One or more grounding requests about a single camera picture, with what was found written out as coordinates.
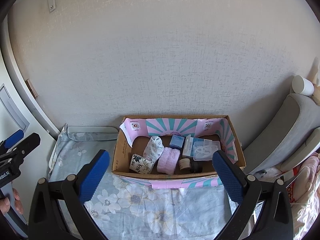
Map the black cosmetic jar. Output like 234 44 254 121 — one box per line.
190 161 203 173

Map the clear plastic floss box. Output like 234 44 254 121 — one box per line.
193 140 221 161

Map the white blue carton box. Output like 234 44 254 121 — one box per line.
182 135 202 158

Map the beige cosmetic jar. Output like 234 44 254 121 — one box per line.
178 158 191 172

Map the floral tissue pack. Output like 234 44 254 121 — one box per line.
129 154 154 174

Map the pink fluffy sock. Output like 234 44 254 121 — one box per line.
157 147 180 175

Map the small blue box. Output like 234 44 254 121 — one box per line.
169 135 185 149

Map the white flower-patterned sock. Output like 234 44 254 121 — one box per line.
143 136 164 163

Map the person's left hand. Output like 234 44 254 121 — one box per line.
0 188 25 215

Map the floral blue bedsheet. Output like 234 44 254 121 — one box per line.
49 140 237 239

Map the pink blanket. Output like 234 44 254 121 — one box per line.
291 153 319 239

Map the pink teal cardboard box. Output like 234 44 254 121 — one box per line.
111 115 246 189

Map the grey chair backrest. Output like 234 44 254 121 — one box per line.
243 94 319 174

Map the white paper cup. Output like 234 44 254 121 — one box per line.
291 75 314 96

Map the stuffed toy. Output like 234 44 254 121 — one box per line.
310 64 320 106

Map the small wooden wall block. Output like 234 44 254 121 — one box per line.
25 79 39 99

